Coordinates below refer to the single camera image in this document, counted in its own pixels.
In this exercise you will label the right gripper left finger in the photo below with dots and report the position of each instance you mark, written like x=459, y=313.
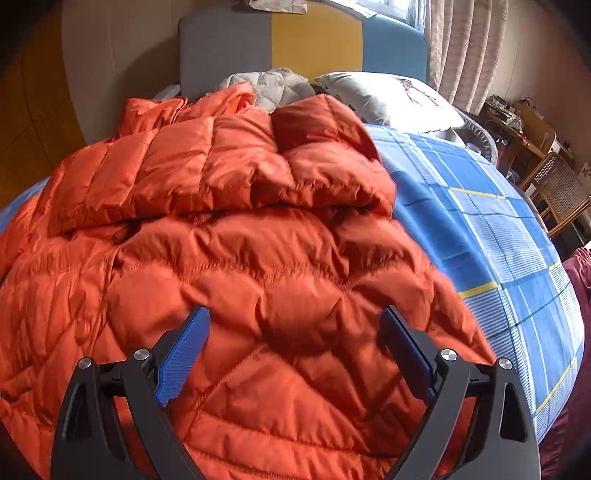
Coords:
x=88, y=441

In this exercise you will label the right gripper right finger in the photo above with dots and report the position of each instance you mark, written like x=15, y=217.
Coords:
x=500, y=442

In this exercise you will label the orange puffer down jacket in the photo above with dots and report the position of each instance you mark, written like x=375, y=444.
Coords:
x=281, y=225

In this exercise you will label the blue plaid bed sheet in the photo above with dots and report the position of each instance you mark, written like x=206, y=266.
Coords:
x=477, y=231

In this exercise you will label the wooden rattan chair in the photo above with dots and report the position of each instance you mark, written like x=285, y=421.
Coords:
x=560, y=188

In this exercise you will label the grey round fan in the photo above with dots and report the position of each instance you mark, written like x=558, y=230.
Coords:
x=489, y=148

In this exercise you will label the wooden cluttered side table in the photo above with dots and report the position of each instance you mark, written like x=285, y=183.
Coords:
x=528, y=135

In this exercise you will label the white embroidered pillow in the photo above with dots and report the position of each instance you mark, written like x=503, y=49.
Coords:
x=402, y=103

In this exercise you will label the white bedside stool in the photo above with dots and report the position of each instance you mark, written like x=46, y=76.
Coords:
x=168, y=92

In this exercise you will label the beige quilted jacket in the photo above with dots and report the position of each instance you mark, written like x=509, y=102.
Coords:
x=274, y=88

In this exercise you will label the pink striped curtain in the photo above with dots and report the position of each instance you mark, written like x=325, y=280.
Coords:
x=464, y=39

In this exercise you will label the grey yellow blue headboard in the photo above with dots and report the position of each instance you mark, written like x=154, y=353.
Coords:
x=224, y=39

